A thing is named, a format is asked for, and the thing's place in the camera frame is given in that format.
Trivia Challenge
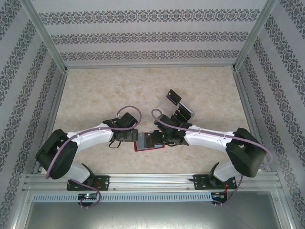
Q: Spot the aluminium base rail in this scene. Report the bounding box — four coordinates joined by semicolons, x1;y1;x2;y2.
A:
22;173;283;191

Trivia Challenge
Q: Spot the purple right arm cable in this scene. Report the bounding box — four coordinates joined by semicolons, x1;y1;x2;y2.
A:
151;108;274;206

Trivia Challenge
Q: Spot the aluminium side rail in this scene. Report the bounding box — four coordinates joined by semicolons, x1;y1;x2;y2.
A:
232;69;272;172
33;69;69;175

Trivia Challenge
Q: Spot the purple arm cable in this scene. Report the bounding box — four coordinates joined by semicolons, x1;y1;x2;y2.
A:
45;104;142;208
151;108;274;206

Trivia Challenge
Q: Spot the white slotted cable duct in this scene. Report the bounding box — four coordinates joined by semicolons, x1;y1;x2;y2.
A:
32;192;213;202

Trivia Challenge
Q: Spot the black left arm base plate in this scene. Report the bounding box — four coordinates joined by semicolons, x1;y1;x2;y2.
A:
66;175;111;191

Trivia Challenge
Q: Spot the aluminium frame post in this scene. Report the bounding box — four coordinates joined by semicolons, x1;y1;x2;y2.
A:
20;0;70;73
231;0;279;72

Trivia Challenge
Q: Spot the grey metal panel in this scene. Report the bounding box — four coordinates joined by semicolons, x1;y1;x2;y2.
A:
9;188;298;229

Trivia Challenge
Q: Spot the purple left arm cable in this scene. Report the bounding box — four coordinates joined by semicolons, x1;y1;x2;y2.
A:
45;104;142;208

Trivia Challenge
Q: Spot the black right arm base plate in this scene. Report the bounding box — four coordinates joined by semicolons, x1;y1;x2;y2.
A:
193;174;238;191

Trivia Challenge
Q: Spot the clear acrylic card stand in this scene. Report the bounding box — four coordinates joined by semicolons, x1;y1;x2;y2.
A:
163;89;196;122

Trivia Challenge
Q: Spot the red card holder wallet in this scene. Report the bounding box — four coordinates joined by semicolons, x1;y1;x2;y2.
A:
133;130;165;152

